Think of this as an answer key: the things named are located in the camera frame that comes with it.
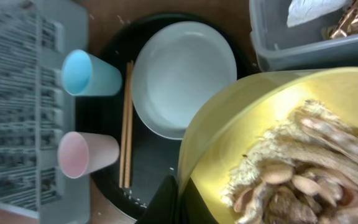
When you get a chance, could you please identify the clear plastic waste bin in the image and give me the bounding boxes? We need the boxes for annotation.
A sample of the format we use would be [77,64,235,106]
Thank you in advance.
[249,0,358,72]

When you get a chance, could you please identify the gold foil wrapper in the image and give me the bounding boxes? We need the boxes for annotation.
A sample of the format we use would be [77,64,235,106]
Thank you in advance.
[322,0,358,40]

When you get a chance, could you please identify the left wooden chopstick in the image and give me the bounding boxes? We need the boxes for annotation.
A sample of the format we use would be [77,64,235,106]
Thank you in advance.
[119,62,132,188]

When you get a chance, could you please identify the pink plastic cup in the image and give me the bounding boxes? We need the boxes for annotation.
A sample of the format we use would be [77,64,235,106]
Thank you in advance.
[57,131,120,179]

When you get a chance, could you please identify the right wooden chopstick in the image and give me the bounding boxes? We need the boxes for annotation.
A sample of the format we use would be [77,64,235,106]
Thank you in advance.
[124,60,134,189]

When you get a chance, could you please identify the light blue plastic cup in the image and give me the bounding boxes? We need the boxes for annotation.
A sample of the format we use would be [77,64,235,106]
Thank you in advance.
[61,49,123,96]

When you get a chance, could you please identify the peanut shells and rice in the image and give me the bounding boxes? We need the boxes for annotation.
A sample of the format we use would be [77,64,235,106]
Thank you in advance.
[221,100,358,223]

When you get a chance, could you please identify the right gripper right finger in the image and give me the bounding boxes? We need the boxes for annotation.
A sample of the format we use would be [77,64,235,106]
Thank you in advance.
[178,179,218,224]

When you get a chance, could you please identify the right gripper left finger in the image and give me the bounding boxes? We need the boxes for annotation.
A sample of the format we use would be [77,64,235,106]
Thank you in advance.
[135,175,178,224]

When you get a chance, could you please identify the yellow bowl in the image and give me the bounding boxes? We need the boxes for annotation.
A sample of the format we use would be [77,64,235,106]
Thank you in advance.
[178,67,358,223]

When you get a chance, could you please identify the white tissue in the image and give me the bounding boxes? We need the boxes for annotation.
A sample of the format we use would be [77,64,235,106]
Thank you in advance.
[287,0,351,27]

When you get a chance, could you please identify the grey dishwasher rack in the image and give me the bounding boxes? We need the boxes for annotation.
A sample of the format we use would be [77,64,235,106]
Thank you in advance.
[0,0,91,223]

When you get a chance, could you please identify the wooden chopstick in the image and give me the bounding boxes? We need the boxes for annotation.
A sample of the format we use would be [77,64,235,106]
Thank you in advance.
[119,62,132,188]
[124,60,134,189]

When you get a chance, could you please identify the round black tray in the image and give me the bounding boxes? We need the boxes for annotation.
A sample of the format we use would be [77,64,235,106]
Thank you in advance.
[75,12,256,220]

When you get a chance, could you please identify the white round plate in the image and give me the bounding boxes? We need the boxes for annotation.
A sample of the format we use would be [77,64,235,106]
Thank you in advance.
[131,21,237,140]

